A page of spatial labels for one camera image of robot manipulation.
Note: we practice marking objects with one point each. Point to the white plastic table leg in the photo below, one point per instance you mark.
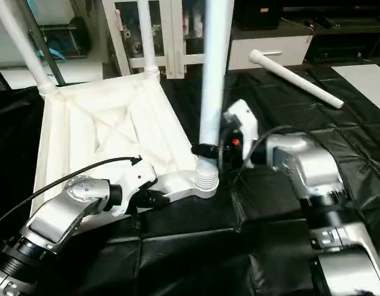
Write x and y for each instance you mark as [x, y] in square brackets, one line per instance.
[214, 68]
[295, 77]
[23, 43]
[147, 37]

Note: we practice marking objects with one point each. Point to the white plastic table top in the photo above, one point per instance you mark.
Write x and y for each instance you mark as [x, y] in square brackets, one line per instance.
[103, 129]

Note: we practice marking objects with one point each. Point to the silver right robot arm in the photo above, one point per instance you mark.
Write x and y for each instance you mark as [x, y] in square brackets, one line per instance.
[307, 172]

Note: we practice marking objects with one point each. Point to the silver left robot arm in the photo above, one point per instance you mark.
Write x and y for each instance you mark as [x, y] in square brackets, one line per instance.
[63, 216]

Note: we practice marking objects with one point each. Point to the white drawer unit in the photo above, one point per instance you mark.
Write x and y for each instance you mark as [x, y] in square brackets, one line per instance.
[270, 52]

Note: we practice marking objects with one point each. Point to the black work mat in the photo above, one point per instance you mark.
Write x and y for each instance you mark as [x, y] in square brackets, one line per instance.
[270, 246]

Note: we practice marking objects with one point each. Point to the white glass door cabinet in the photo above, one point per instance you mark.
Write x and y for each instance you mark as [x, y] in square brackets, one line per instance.
[165, 31]

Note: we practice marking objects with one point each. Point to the black equipment case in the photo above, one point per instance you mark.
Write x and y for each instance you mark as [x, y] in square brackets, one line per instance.
[258, 13]

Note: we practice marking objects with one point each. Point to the white flat board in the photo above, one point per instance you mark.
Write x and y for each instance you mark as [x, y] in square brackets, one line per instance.
[366, 83]

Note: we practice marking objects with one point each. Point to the grey metal pole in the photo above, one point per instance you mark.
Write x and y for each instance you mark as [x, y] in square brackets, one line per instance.
[45, 37]

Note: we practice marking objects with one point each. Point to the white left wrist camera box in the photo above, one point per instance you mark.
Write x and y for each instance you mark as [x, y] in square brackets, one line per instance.
[134, 182]

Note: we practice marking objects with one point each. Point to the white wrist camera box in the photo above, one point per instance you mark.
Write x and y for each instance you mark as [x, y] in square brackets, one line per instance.
[242, 126]
[134, 182]

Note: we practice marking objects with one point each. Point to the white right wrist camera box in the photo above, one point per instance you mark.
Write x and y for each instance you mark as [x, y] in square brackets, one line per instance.
[242, 126]

